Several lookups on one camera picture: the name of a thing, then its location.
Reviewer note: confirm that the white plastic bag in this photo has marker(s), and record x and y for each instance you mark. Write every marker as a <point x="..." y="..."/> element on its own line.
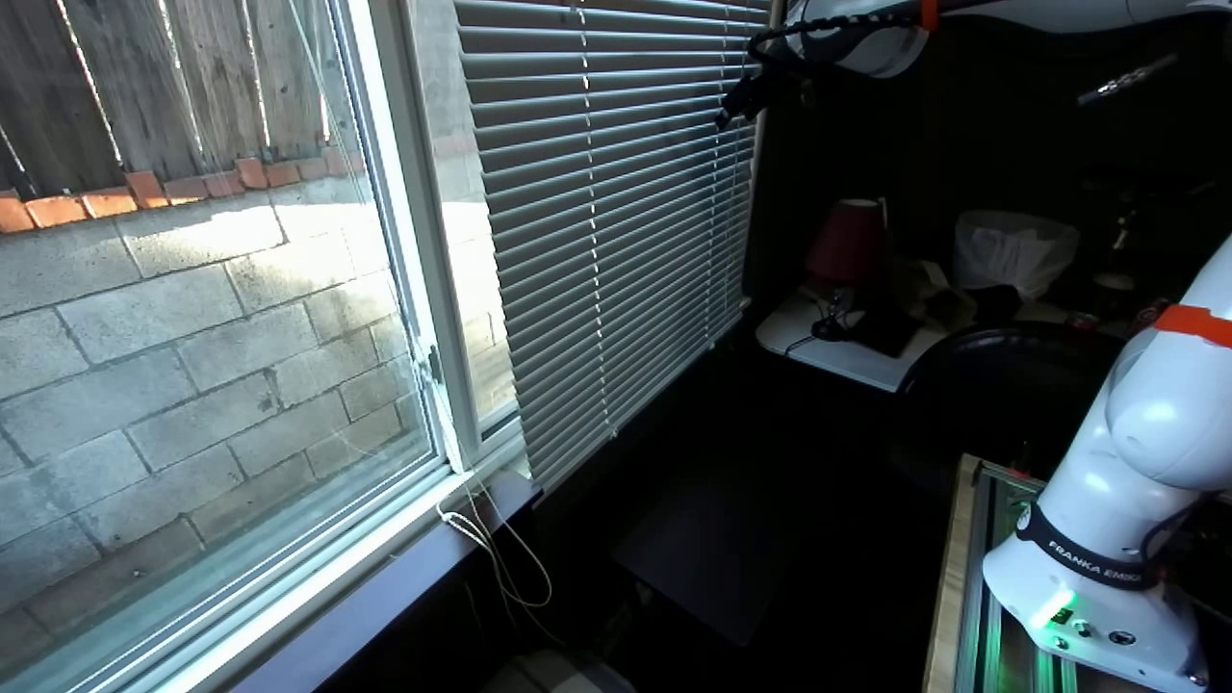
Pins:
<point x="1012" y="247"/>

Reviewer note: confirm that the dark grey side table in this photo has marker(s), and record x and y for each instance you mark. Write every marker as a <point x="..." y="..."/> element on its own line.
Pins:
<point x="714" y="532"/>

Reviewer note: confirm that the white window frame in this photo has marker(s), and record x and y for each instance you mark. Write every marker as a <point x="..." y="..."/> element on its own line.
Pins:
<point x="212" y="322"/>

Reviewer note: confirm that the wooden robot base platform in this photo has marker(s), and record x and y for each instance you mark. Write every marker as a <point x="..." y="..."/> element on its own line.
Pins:
<point x="977" y="644"/>

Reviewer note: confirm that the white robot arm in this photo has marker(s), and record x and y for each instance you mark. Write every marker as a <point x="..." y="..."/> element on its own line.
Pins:
<point x="1080" y="567"/>

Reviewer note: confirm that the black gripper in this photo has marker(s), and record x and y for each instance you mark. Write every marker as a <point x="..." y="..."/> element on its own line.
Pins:
<point x="743" y="100"/>

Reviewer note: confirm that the white horizontal window blind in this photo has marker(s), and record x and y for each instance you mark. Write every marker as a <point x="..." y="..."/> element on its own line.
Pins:
<point x="616" y="202"/>

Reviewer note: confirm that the red lampshade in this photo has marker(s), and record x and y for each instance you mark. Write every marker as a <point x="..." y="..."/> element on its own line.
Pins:
<point x="847" y="243"/>

